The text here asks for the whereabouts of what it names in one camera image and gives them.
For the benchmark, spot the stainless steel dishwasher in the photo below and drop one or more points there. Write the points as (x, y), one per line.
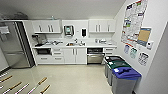
(95, 58)

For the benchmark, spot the chrome sink faucet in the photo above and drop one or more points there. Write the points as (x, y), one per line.
(76, 40)

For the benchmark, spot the steel sink basin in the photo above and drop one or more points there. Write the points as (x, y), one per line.
(73, 43)

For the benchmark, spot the white two-door base cabinet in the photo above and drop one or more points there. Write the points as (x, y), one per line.
(75, 55)

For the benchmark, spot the steel paper towel dispenser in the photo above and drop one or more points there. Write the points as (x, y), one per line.
(68, 30)

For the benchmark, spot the narrow white drawer unit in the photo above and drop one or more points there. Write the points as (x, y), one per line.
(109, 51)

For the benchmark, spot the wide white drawer unit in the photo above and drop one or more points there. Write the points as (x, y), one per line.
(57, 55)

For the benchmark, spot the black built-in microwave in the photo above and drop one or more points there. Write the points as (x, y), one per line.
(44, 51)

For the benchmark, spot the teal bottle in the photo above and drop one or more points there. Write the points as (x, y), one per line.
(52, 17)

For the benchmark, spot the dark coffee machine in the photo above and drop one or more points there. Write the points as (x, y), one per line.
(38, 39)

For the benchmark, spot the blue-lid trash bin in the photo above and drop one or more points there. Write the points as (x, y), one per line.
(125, 80)

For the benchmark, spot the stainless steel refrigerator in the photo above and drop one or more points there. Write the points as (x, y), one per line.
(13, 45)

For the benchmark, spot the black wall soap dispenser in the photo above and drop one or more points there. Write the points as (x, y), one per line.
(83, 32)

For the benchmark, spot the three-door white wall cabinet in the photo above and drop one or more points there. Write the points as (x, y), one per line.
(101, 25)

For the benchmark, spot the small blue wall sign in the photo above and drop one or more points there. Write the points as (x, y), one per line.
(126, 49)

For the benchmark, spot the large colourful wall poster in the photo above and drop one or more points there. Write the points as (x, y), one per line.
(133, 21)

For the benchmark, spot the small black wall sign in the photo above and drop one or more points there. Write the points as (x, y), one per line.
(143, 58)

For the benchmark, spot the small white wall box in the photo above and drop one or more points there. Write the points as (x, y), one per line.
(150, 44)

